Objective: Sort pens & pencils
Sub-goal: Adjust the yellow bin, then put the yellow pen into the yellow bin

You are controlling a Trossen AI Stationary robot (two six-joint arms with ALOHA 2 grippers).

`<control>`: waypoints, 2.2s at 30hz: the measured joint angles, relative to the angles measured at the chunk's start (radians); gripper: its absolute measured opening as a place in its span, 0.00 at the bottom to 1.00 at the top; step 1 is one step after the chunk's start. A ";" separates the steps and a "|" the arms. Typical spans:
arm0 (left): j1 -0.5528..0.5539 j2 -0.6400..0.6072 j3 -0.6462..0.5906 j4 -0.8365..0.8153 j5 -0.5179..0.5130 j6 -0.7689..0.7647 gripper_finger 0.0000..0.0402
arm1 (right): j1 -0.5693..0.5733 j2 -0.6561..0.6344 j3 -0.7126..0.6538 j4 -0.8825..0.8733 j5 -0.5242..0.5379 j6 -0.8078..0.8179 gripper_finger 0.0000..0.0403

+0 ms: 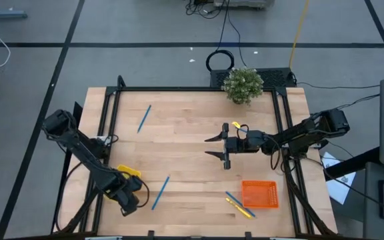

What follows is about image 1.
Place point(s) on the black aluminium rig frame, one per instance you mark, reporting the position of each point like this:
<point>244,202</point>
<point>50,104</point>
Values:
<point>195,89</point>

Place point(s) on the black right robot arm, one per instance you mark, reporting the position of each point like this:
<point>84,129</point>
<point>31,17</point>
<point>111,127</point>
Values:
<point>298,135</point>

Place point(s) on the black beam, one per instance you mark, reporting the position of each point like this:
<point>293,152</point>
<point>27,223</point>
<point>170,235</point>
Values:
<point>352,165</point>

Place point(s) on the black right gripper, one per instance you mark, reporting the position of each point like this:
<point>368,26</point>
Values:
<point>235,145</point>

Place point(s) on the black table edge clamp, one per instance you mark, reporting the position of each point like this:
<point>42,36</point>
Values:
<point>248,235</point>
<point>151,234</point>

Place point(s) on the grey equipment box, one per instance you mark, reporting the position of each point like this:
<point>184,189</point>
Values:
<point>242,3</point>

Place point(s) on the orange plastic basket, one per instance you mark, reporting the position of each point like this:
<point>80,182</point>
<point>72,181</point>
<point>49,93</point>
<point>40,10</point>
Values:
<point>258,195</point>

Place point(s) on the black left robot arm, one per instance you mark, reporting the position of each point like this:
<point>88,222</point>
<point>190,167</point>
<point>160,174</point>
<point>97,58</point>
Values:
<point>78,146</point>

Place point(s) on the long grey desk foot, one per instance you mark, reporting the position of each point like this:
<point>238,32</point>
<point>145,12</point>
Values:
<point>5,14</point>

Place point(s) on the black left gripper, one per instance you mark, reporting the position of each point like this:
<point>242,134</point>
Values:
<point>123,191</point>

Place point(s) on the yellow plastic basket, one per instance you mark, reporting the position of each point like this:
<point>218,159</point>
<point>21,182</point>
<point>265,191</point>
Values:
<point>128,170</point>

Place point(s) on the small green potted plant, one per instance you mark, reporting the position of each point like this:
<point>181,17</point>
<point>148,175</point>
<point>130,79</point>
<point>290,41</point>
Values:
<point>242,85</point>

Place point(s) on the grey keyboard desk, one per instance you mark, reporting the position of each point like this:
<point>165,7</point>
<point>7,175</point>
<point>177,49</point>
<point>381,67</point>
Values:
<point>372,216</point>

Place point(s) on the yellow pencil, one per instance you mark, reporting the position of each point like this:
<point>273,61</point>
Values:
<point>233,204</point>

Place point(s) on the white paper sheet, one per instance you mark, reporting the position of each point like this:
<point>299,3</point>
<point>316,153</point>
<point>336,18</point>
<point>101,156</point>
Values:
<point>340,191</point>

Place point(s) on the black perforated computer case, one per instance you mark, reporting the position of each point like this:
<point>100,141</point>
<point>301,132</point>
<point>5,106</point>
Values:
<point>275,78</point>

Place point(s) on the blue pen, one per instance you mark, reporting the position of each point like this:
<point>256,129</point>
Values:
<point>160,192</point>
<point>232,197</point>
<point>144,119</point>
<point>243,130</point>

